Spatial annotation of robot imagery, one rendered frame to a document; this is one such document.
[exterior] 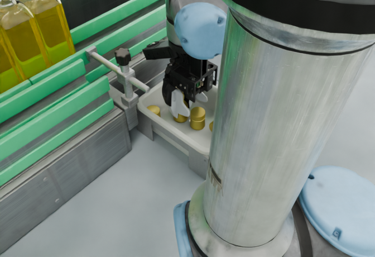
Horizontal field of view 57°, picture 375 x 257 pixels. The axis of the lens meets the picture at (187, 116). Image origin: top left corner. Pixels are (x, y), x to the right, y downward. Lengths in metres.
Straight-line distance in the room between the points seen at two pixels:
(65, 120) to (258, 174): 0.45
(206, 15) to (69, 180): 0.42
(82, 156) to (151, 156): 0.17
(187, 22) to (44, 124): 0.30
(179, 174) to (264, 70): 0.58
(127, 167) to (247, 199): 0.52
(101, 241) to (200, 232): 0.35
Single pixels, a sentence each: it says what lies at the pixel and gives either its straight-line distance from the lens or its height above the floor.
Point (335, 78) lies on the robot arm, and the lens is 0.20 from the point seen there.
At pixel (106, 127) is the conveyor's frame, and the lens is 0.69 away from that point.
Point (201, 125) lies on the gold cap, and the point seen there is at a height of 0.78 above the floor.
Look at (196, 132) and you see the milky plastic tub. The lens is 0.80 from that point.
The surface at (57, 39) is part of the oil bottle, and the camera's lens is 0.70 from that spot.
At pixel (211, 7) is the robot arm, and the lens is 0.49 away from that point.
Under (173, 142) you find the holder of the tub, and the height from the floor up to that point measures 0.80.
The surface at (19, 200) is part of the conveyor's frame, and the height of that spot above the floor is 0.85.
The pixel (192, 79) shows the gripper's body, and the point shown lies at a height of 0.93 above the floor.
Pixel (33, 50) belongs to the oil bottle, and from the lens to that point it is 0.68.
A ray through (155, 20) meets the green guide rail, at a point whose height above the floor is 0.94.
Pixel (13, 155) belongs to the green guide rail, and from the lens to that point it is 0.63.
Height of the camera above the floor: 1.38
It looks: 47 degrees down
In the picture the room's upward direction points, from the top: straight up
